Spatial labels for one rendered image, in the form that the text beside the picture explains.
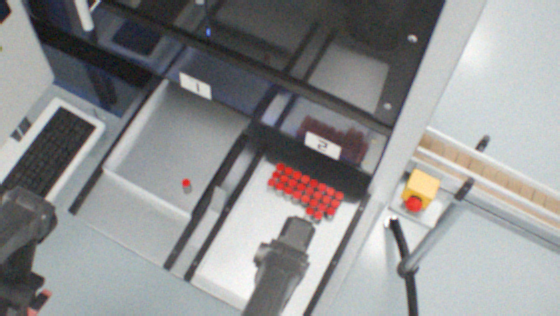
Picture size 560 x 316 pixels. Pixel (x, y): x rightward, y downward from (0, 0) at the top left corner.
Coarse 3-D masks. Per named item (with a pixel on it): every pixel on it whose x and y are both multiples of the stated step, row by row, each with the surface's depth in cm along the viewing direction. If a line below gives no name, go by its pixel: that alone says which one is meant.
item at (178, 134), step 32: (160, 96) 165; (192, 96) 166; (128, 128) 157; (160, 128) 161; (192, 128) 161; (224, 128) 162; (128, 160) 157; (160, 160) 157; (192, 160) 157; (224, 160) 156; (160, 192) 153; (192, 192) 154
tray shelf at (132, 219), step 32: (256, 128) 163; (96, 160) 156; (288, 160) 159; (320, 160) 159; (96, 192) 152; (128, 192) 153; (352, 192) 156; (96, 224) 149; (128, 224) 149; (160, 224) 150; (160, 256) 146; (192, 256) 147; (352, 256) 149
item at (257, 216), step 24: (264, 168) 157; (264, 192) 155; (240, 216) 152; (264, 216) 152; (336, 216) 153; (216, 240) 146; (240, 240) 149; (264, 240) 149; (312, 240) 150; (336, 240) 150; (216, 264) 146; (240, 264) 146; (312, 264) 147; (240, 288) 144; (312, 288) 144; (288, 312) 142
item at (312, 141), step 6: (306, 138) 146; (312, 138) 145; (318, 138) 143; (306, 144) 148; (312, 144) 147; (318, 144) 146; (324, 144) 144; (330, 144) 143; (318, 150) 148; (330, 150) 145; (336, 150) 144; (336, 156) 146
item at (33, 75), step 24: (0, 0) 135; (0, 24) 139; (24, 24) 148; (0, 48) 143; (24, 48) 153; (0, 72) 148; (24, 72) 158; (48, 72) 170; (0, 96) 153; (24, 96) 164; (0, 120) 158; (0, 144) 163
